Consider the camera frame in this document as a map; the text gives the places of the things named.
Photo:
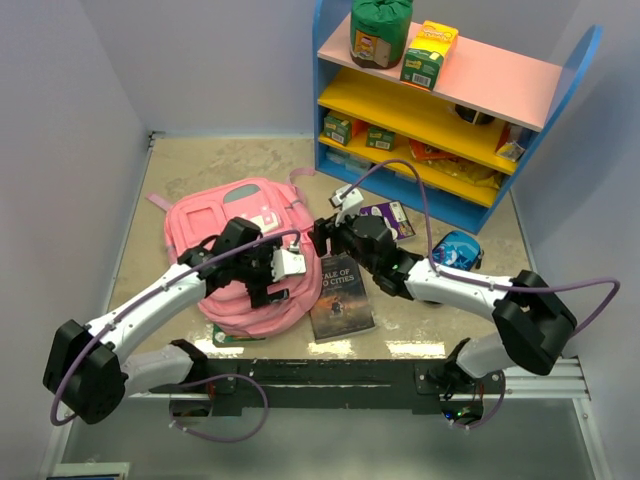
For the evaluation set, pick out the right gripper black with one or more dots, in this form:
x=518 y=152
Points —
x=326 y=229

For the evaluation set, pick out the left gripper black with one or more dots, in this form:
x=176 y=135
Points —
x=259 y=292

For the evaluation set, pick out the pink student backpack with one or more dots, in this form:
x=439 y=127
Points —
x=274 y=207

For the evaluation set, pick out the Tale of Two Cities book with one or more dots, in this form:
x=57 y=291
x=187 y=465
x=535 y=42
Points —
x=343 y=308

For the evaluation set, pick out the blue shark pencil case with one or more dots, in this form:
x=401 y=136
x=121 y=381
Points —
x=458 y=250

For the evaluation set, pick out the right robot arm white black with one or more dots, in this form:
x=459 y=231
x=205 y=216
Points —
x=533 y=324

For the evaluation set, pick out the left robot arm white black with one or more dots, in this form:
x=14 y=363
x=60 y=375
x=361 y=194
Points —
x=115 y=336

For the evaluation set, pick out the orange yellow snack bag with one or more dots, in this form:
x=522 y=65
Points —
x=455 y=166

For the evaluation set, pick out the green coin book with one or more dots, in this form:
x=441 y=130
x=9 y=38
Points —
x=221 y=338

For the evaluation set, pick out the purple comic book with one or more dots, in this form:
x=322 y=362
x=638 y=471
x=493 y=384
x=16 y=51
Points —
x=394 y=216

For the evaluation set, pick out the clear blue plastic boxes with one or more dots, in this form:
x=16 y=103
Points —
x=350 y=162

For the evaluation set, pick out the green small box left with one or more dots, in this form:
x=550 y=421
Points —
x=338 y=127

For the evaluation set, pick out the green small box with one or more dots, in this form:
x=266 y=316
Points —
x=338 y=127
x=380 y=138

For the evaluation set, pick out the green small box right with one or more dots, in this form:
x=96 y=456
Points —
x=380 y=138

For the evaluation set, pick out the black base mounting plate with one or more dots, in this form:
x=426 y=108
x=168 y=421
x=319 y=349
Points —
x=331 y=384

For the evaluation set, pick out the blue yellow pink shelf unit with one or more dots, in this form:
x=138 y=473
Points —
x=512 y=87

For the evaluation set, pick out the black bowl on shelf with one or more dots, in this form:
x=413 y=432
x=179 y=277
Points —
x=472 y=116

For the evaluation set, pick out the yellow green carton box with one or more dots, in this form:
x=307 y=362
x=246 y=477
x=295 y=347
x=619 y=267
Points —
x=427 y=54

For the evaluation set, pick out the small packet on shelf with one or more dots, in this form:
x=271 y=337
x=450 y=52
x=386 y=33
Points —
x=513 y=142

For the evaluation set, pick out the green wrapped jar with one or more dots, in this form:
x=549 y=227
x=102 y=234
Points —
x=379 y=31

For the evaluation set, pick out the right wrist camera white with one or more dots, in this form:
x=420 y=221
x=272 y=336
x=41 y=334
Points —
x=347 y=201

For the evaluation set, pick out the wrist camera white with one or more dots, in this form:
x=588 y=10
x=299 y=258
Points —
x=347 y=201
x=286 y=263

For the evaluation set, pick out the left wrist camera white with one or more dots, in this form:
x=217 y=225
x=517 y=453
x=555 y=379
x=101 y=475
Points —
x=286 y=263

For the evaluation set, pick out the aluminium frame rail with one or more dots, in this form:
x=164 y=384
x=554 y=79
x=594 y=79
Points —
x=540 y=385

